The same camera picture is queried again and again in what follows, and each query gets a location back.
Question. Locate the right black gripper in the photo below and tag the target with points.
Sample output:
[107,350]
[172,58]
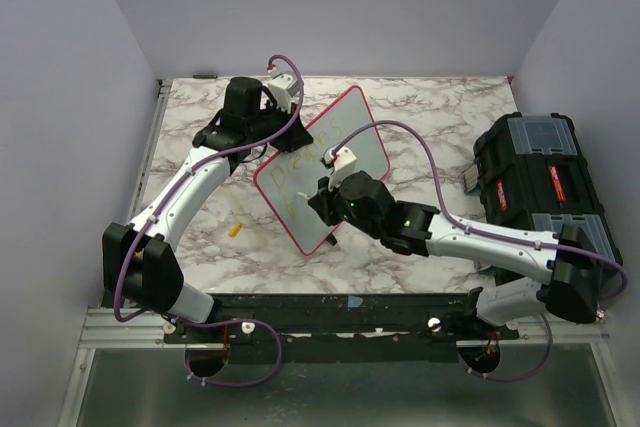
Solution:
[322,202]

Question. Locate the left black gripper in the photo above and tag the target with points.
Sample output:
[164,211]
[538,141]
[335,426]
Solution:
[294,139]

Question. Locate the pink framed whiteboard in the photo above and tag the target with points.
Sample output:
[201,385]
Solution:
[284,174]

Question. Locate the yellow marker cap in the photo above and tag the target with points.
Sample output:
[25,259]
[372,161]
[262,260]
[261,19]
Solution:
[235,230]

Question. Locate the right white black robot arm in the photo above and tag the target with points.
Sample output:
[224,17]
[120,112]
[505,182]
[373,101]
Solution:
[556,271]

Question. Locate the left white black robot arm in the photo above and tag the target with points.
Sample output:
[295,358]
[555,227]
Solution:
[139,261]

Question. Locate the black plastic toolbox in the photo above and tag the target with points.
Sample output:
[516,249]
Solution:
[532,175]

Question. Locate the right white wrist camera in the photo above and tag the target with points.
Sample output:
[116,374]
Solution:
[341,162]

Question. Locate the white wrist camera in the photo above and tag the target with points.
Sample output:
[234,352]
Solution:
[285,88]
[341,162]

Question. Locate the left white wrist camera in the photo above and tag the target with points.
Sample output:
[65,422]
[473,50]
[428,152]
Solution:
[285,88]

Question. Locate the black base frame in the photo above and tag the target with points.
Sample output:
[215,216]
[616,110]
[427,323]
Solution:
[260,329]

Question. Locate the aluminium rail frame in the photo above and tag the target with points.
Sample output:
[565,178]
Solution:
[87,357]

